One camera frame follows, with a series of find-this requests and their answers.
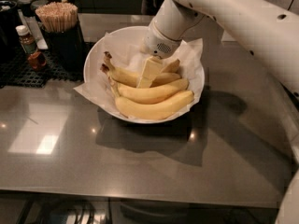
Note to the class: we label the clear acrylic stand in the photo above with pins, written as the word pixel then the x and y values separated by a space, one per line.
pixel 226 37

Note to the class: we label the small red sauce jar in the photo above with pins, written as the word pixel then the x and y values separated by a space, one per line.
pixel 37 61

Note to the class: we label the small white-capped sauce bottle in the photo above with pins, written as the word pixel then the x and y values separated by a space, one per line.
pixel 26 39

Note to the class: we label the black grid mat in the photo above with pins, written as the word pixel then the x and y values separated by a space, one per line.
pixel 17 72

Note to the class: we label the white bowl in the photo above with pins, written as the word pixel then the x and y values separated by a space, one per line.
pixel 93 62

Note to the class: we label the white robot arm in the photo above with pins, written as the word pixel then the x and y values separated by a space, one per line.
pixel 268 32

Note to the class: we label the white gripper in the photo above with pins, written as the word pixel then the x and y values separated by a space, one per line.
pixel 159 45

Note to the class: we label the black container far left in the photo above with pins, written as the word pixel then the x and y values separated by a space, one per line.
pixel 9 20

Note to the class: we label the dark jar grey lid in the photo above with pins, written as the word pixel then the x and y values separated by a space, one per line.
pixel 25 6

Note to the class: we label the white paper liner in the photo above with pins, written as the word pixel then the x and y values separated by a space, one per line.
pixel 118 47

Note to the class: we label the black chopstick holder cup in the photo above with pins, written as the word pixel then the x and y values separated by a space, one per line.
pixel 69 46

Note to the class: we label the bundle of wooden chopsticks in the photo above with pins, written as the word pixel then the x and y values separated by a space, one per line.
pixel 58 17

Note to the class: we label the large yellow banana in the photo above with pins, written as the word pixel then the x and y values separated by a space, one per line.
pixel 159 111

